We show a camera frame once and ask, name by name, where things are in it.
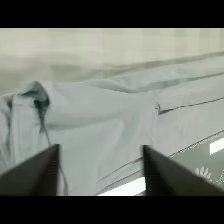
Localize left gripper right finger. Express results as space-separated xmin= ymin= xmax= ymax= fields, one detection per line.
xmin=142 ymin=144 xmax=224 ymax=197

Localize light grey shirt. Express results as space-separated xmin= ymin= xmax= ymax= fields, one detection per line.
xmin=0 ymin=54 xmax=224 ymax=197

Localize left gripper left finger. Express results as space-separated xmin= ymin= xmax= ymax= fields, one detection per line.
xmin=0 ymin=143 xmax=61 ymax=197

